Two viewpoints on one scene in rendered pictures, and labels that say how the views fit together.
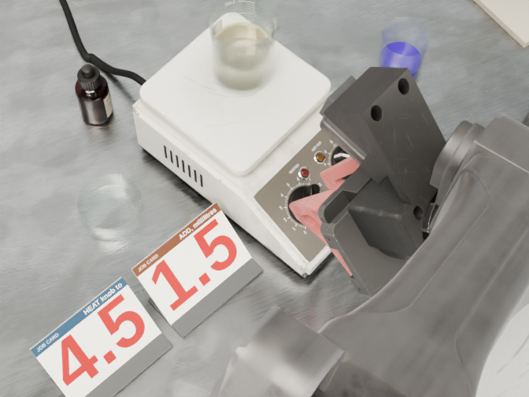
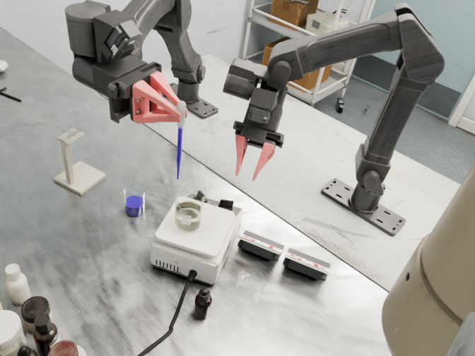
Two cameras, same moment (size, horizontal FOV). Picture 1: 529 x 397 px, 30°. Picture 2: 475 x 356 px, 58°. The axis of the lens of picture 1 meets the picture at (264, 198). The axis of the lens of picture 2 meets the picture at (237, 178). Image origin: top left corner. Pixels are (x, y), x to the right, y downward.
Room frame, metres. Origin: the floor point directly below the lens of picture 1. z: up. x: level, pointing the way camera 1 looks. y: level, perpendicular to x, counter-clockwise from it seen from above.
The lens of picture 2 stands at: (0.68, 0.54, 1.57)
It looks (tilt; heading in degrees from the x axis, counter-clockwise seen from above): 40 degrees down; 241
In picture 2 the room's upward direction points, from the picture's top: 10 degrees clockwise
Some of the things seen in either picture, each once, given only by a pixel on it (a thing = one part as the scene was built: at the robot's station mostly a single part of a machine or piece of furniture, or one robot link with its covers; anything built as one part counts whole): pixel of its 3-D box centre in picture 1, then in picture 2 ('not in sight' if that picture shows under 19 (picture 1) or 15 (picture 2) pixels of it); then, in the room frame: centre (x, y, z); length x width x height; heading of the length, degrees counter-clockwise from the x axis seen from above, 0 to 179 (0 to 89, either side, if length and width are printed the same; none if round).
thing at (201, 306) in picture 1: (198, 269); (261, 241); (0.33, 0.05, 0.92); 0.09 x 0.06 x 0.04; 135
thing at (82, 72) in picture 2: not in sight; (96, 68); (0.61, -0.12, 1.23); 0.07 x 0.06 x 0.07; 125
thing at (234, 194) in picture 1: (258, 135); (199, 231); (0.45, 0.01, 0.94); 0.22 x 0.13 x 0.08; 51
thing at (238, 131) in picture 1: (235, 90); (196, 224); (0.47, 0.03, 0.98); 0.12 x 0.12 x 0.01; 51
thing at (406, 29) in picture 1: (401, 56); (134, 200); (0.55, -0.12, 0.93); 0.04 x 0.04 x 0.06
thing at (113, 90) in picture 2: not in sight; (124, 85); (0.57, -0.07, 1.23); 0.10 x 0.07 x 0.07; 34
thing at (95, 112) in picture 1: (92, 90); (203, 301); (0.49, 0.16, 0.93); 0.03 x 0.03 x 0.07
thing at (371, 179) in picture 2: not in sight; (372, 174); (0.04, 0.00, 1.00); 0.09 x 0.06 x 0.06; 57
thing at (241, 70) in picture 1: (246, 45); (188, 208); (0.48, 0.02, 1.02); 0.06 x 0.05 x 0.08; 90
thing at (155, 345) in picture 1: (103, 347); (307, 260); (0.26, 0.12, 0.92); 0.09 x 0.06 x 0.04; 135
